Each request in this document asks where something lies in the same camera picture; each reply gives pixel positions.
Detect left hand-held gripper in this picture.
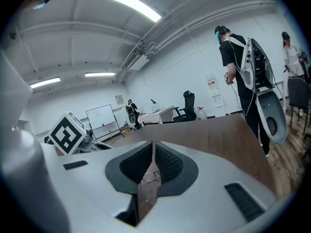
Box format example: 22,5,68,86
47,111,114,155

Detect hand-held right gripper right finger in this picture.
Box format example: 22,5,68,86
138,141,277,228

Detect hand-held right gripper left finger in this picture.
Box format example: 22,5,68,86
40,141,154,228

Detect black-framed eyeglasses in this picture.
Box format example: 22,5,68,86
138,169,162,202

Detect whiteboard on stand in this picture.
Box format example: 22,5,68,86
85,103,121,140

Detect white desk with checkered cloth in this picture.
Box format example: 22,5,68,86
137,105,174,127

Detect ceiling light panel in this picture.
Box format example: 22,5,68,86
85,71,116,78
105,0,163,23
29,76,62,89

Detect clear water jug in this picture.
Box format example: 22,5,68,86
195,106,208,120

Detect black high-back office chair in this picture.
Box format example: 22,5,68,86
172,90,198,123

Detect ceiling air conditioner unit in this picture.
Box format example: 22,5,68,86
122,51,151,72

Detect white water dispenser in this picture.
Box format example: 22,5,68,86
205,74,225,115

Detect grey thin-legged chair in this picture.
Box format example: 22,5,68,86
287,77,311,136

